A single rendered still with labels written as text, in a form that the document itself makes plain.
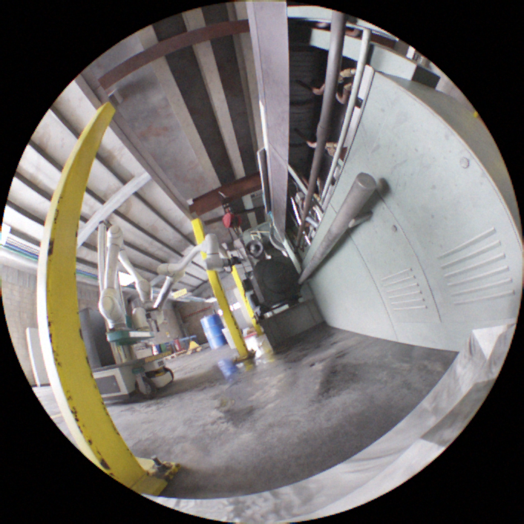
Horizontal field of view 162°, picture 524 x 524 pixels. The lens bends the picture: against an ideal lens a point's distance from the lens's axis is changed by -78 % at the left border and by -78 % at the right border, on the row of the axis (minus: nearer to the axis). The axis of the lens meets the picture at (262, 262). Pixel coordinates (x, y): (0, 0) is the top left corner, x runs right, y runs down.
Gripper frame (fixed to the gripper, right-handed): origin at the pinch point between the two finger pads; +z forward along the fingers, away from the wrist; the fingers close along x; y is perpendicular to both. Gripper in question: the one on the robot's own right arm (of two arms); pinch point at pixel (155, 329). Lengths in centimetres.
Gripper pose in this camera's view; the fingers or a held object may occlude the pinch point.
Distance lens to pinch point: 159.2
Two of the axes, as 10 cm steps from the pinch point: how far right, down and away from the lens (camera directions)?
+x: 1.6, -3.6, -9.2
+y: -9.1, 3.2, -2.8
